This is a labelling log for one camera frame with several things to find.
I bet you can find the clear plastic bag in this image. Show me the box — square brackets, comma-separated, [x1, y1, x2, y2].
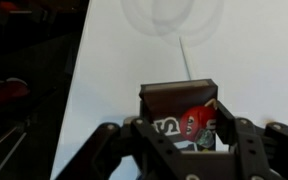
[120, 0, 225, 80]

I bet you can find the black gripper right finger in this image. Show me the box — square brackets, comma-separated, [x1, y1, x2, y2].
[216, 101, 288, 180]

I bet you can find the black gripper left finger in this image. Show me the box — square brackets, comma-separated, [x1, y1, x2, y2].
[55, 117, 188, 180]

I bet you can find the brown M&M's candy box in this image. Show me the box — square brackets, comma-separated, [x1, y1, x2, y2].
[139, 79, 218, 151]

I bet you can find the red clamp tripod stand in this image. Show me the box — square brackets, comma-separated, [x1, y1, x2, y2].
[0, 0, 89, 180]

